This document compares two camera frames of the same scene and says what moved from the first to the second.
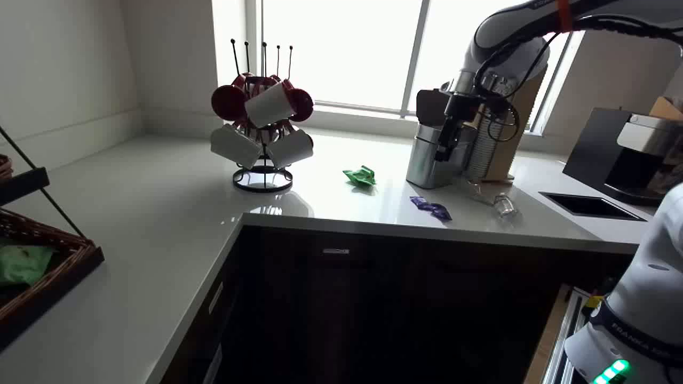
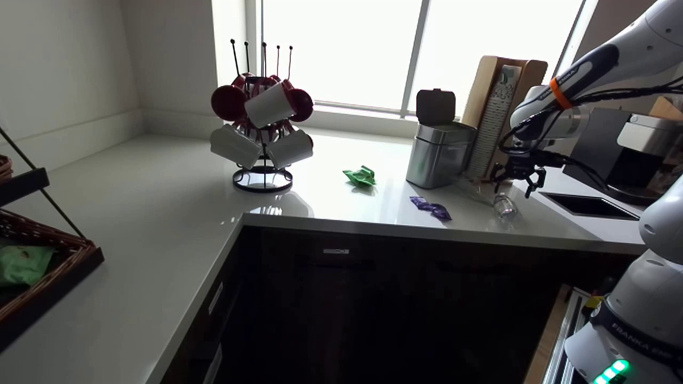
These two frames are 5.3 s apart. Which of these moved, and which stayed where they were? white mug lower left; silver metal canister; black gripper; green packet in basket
Moved: black gripper
Stayed: white mug lower left; green packet in basket; silver metal canister
